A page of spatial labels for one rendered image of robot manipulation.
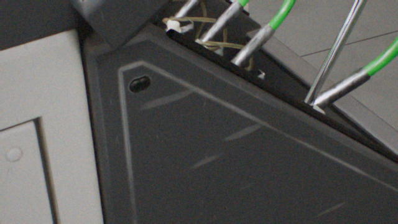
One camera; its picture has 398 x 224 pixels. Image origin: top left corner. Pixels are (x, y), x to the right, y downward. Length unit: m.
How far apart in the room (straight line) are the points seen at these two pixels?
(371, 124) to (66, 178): 0.79
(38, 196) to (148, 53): 0.11
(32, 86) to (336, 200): 0.30
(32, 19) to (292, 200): 0.28
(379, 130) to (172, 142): 0.73
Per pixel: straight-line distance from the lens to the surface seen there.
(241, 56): 1.10
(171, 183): 0.52
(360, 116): 1.22
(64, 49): 0.43
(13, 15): 0.41
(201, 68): 0.48
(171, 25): 1.11
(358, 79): 0.94
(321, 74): 0.60
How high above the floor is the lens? 1.68
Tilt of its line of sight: 37 degrees down
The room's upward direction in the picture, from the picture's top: 2 degrees counter-clockwise
